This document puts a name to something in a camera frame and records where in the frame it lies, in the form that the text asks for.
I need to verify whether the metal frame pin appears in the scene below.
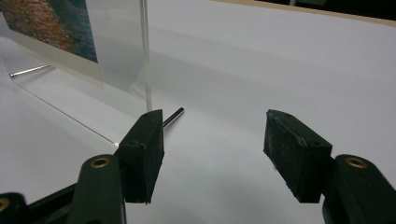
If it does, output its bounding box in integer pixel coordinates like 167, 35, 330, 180
163, 106, 185, 129
8, 63, 51, 79

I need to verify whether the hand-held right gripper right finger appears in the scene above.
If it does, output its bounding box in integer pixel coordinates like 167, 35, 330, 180
262, 108, 333, 204

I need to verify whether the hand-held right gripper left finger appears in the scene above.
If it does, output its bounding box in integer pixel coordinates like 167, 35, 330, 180
116, 108, 165, 205

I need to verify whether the colourful photo print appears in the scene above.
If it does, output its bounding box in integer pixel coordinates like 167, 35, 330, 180
0, 0, 104, 89

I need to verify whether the clear acrylic photo frame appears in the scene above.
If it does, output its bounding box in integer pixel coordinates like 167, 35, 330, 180
0, 0, 154, 147

